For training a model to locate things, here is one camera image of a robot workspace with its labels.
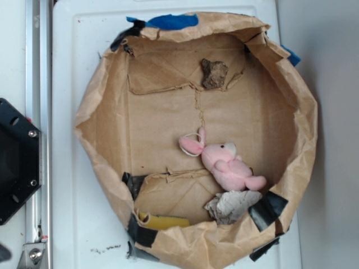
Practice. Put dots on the brown rock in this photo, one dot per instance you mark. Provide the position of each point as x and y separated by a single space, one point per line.
214 74

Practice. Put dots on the brown paper bag bin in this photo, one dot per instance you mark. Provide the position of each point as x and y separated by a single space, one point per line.
140 102

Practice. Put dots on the pink plush bunny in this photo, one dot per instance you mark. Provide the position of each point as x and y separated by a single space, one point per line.
227 168

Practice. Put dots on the crumpled grey paper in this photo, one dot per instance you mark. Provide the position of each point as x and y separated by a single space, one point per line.
228 207

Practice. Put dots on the yellow sponge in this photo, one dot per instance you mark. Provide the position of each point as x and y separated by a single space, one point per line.
160 222

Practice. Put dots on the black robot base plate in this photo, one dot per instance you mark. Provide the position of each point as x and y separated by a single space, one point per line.
20 160

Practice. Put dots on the aluminium frame rail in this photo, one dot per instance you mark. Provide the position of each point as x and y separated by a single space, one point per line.
38 107

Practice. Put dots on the metal corner bracket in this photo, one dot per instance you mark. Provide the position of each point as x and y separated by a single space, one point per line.
33 256

